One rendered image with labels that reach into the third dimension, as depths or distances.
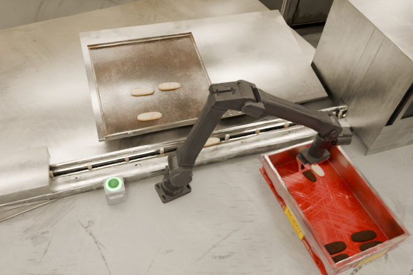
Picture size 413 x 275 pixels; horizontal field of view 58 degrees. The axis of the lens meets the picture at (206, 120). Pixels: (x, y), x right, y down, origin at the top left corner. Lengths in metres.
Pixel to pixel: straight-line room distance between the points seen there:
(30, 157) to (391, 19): 1.45
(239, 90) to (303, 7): 2.57
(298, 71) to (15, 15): 2.93
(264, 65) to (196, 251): 0.94
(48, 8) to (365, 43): 3.15
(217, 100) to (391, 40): 0.74
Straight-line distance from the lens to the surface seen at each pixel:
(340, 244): 1.44
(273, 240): 1.39
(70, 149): 1.60
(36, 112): 1.78
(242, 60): 1.82
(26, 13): 4.06
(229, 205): 1.42
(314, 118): 1.26
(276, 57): 1.89
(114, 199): 1.39
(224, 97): 1.06
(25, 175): 1.44
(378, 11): 1.68
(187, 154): 1.23
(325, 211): 1.50
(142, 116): 1.55
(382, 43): 1.55
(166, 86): 1.65
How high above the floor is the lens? 2.04
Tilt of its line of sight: 47 degrees down
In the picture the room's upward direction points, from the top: 6 degrees clockwise
